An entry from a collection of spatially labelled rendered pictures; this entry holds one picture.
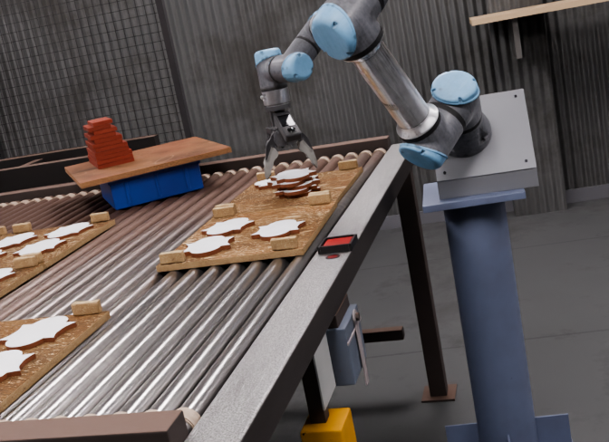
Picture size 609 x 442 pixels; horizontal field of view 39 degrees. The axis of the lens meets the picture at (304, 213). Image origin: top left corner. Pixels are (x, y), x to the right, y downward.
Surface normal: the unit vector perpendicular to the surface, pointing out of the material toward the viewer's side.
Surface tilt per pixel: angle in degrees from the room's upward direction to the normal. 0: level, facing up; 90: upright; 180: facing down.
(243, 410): 0
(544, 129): 90
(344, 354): 90
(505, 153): 45
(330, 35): 119
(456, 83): 39
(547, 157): 90
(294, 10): 90
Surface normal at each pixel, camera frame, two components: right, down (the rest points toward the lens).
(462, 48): -0.15, 0.26
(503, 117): -0.25, -0.49
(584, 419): -0.18, -0.96
